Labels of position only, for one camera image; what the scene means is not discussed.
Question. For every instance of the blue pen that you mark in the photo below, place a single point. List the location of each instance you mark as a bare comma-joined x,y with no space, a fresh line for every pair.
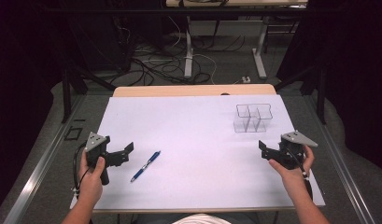
146,165

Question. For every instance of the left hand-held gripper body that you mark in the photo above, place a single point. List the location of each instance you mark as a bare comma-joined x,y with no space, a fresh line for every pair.
96,144

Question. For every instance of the person's white shirt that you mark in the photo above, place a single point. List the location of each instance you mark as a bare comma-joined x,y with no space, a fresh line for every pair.
199,219

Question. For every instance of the clear plastic pen holder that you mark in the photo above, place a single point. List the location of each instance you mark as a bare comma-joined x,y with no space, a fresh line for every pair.
253,119

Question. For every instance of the person's left hand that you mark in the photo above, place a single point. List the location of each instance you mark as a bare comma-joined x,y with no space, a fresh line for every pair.
90,183

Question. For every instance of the wooden table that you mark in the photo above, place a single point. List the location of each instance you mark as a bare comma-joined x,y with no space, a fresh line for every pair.
191,90

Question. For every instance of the aluminium floor rail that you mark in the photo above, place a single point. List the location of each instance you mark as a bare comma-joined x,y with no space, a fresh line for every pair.
39,174
341,174

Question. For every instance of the white power strip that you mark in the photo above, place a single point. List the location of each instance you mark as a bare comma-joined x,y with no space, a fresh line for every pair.
246,79

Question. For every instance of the white desk leg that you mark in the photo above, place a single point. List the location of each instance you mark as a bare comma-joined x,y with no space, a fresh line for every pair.
259,59
188,56

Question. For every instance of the background desk top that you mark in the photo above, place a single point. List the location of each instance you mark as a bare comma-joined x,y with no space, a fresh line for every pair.
235,2

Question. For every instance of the person's right hand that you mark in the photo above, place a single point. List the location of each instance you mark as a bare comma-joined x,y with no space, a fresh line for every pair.
294,179

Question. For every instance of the black metal stand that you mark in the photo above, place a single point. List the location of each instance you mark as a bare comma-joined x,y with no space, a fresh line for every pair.
320,93
67,93

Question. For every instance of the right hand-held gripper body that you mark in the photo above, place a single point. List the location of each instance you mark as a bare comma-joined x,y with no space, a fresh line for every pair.
291,154

